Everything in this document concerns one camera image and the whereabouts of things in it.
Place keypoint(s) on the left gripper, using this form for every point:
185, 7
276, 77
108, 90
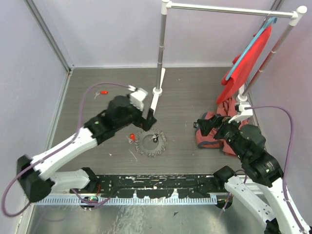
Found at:
146, 124

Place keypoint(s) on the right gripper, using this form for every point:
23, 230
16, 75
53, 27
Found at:
205, 125

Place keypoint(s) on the black key tag with key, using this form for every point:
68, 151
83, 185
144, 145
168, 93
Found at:
155, 138

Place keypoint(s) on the metal disc keyring organizer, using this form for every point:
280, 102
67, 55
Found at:
144, 144

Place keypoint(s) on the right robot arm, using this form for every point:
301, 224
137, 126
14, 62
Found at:
278, 214

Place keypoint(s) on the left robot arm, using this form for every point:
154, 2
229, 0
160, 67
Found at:
39, 176

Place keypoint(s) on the key with small red tag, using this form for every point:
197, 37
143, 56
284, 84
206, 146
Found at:
100, 93

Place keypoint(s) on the red cloth on hanger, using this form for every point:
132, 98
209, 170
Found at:
242, 72

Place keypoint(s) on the white clothes rack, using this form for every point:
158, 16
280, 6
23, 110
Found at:
200, 38

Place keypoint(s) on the white slotted cable duct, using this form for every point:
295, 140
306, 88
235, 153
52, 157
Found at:
173, 200

